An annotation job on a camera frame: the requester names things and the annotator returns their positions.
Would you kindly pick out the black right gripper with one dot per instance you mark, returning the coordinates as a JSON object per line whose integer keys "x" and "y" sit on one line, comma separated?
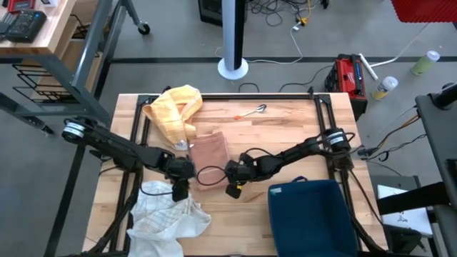
{"x": 241, "y": 173}

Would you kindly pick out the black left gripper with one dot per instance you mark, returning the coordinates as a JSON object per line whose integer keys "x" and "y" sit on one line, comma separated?
{"x": 180, "y": 169}

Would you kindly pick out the pink towel with white stripes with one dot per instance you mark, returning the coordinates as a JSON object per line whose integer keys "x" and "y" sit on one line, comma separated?
{"x": 209, "y": 151}

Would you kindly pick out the yellow checked towel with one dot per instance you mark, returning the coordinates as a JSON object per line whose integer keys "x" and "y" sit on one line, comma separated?
{"x": 168, "y": 118}

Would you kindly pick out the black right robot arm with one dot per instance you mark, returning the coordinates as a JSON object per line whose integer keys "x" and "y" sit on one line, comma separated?
{"x": 296, "y": 151}

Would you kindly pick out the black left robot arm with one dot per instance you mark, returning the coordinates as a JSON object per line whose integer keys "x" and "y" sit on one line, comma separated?
{"x": 118, "y": 146}

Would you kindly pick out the white waffle towel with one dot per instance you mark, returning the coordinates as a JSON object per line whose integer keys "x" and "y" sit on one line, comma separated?
{"x": 160, "y": 225}

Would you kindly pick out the navy fabric storage bin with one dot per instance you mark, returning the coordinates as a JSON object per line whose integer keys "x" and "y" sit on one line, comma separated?
{"x": 310, "y": 221}

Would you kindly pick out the red black tool case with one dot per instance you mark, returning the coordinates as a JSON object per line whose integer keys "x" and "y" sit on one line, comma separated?
{"x": 346, "y": 76}

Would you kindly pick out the black caster wheel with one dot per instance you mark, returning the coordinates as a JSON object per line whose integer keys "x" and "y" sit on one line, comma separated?
{"x": 144, "y": 28}

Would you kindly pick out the black floor box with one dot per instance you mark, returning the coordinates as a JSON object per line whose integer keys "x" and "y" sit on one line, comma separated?
{"x": 210, "y": 10}

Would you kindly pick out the orange power plug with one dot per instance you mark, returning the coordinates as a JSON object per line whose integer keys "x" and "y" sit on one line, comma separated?
{"x": 301, "y": 20}

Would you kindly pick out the white plastic tube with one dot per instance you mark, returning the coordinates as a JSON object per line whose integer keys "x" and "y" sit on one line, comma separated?
{"x": 367, "y": 66}

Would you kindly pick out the yellow white wipes canister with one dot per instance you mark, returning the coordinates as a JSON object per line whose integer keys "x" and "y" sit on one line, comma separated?
{"x": 385, "y": 87}

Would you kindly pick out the white paper sheet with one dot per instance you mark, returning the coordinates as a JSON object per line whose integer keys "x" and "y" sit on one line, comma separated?
{"x": 410, "y": 219}

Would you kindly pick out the grey equipment cart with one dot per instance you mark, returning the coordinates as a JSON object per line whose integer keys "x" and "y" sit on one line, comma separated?
{"x": 439, "y": 142}

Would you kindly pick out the black keypad device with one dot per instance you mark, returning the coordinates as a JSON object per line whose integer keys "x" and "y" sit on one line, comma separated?
{"x": 25, "y": 26}

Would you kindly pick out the small white box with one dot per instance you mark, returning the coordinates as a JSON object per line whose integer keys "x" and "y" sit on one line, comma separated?
{"x": 48, "y": 2}

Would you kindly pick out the green wipes canister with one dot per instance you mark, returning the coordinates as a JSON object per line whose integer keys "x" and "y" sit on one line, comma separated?
{"x": 425, "y": 63}

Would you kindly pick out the red flat device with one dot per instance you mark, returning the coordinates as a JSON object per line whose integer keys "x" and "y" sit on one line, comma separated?
{"x": 19, "y": 5}

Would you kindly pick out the red foam panel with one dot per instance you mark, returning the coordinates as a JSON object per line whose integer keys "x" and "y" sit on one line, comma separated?
{"x": 425, "y": 9}

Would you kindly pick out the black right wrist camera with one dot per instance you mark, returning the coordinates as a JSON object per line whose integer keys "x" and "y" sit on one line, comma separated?
{"x": 233, "y": 191}

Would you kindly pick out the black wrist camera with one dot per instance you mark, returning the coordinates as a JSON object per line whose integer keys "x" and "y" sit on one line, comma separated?
{"x": 180, "y": 191}
{"x": 233, "y": 191}

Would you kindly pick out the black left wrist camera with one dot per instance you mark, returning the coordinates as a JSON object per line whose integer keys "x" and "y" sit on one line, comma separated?
{"x": 180, "y": 191}

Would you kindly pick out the black aluminium table frame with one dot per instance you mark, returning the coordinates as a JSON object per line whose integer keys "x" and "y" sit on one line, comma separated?
{"x": 221, "y": 96}

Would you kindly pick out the wooden workbench grey frame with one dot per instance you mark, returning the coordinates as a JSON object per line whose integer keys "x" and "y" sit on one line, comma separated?
{"x": 35, "y": 39}

